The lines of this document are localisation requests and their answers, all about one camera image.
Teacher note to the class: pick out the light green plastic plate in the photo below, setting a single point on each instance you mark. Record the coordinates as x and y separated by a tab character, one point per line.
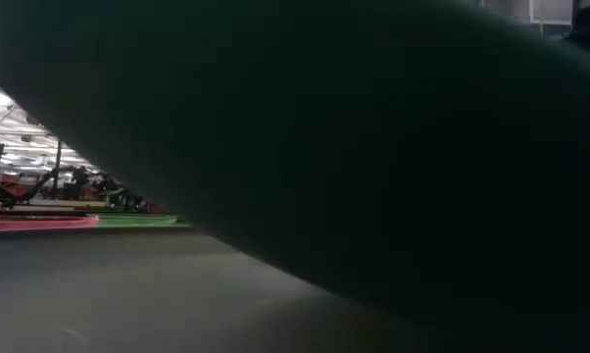
135	220

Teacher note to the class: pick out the black pole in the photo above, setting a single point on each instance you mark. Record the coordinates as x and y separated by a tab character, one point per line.
57	169

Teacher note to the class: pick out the person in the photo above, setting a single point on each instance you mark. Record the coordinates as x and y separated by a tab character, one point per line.
80	180

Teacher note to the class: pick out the red plastic plate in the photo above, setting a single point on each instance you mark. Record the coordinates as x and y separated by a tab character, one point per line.
35	223

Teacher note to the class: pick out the large dark green plastic plate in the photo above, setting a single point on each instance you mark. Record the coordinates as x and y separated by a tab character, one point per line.
373	162

